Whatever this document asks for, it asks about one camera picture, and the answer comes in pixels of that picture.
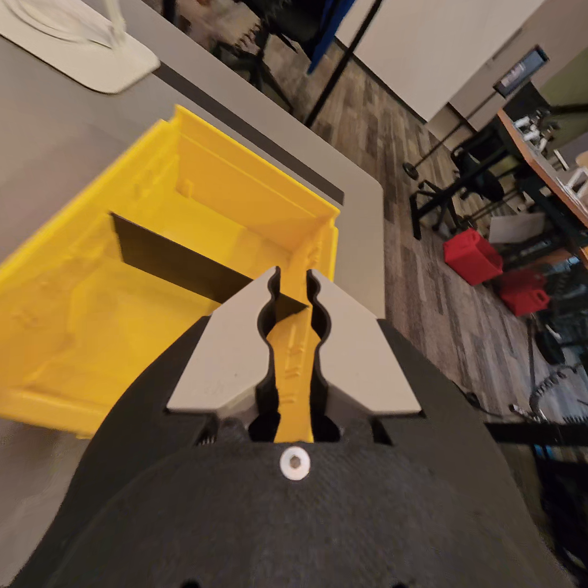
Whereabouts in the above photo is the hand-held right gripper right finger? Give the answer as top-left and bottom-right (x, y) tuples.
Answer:
(305, 269), (423, 420)

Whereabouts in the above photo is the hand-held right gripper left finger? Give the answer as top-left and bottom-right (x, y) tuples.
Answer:
(165, 266), (282, 414)

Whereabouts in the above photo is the yellow plastic bin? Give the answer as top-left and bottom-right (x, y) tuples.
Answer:
(0, 105), (341, 444)

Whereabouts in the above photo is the black bin divider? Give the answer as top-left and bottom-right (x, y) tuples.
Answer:
(110, 212), (309, 322)

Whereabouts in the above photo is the red storage bin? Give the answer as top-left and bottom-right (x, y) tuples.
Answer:
(500, 270), (551, 317)
(443, 228), (504, 286)

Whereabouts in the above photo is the grey hanging panel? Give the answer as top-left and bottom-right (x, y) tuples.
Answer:
(488, 212), (547, 244)

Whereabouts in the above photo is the black office chair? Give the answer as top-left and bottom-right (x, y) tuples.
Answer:
(410, 124), (506, 240)

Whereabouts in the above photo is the long wooden desk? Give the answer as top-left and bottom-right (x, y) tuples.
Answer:
(497, 108), (588, 269)

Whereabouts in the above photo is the black floor pole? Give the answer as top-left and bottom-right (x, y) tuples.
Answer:
(304, 0), (384, 128)

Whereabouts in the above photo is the sign on floor stand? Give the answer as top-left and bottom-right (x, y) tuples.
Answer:
(402, 46), (549, 181)

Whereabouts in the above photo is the blue cloth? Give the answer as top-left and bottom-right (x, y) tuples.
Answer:
(307, 0), (359, 75)

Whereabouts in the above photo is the coiled black cable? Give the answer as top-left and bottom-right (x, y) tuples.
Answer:
(528, 363), (582, 425)

